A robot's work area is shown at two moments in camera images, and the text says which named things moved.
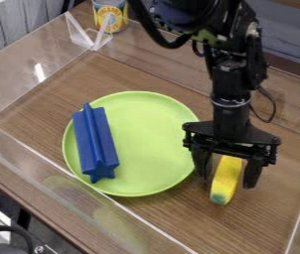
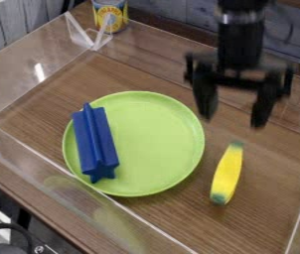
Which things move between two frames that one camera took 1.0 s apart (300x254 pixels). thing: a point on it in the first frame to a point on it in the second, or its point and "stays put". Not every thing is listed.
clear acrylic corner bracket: x=88 y=38 stays put
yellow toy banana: x=226 y=180 stays put
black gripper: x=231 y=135 to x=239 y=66
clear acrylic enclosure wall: x=84 y=105 stays put
